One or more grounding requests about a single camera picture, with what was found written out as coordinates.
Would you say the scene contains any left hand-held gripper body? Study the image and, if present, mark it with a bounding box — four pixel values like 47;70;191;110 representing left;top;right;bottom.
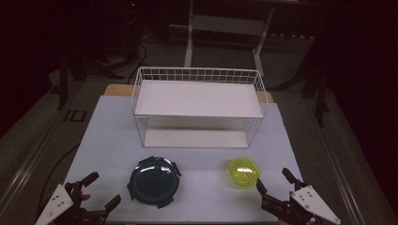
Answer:
34;181;109;225

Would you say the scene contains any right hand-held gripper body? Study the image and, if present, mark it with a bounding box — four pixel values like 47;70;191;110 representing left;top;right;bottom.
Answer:
260;182;342;225

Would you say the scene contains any green lidded food container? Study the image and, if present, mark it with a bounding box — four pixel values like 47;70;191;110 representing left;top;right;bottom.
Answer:
226;157;262;189

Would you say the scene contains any white table cover sheet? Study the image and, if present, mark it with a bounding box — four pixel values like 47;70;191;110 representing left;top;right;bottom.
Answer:
63;95;303;224

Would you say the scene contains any black metal stand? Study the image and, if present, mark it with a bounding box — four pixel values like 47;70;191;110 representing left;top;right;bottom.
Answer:
55;46;83;111

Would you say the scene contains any black floor cable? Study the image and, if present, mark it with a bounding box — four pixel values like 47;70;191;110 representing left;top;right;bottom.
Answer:
37;142;82;218

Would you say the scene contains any metal floor rail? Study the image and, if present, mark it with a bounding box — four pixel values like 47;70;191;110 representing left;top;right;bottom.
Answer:
302;97;368;225
0;123;65;215

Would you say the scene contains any black floor bracket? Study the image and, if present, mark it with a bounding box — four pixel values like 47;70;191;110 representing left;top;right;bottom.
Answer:
64;109;87;123

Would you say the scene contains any white wire shelf rack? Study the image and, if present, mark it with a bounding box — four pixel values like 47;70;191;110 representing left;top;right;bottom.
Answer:
130;66;269;149

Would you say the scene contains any white metal desk frame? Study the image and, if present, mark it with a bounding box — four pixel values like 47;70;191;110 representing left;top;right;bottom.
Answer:
183;0;277;78

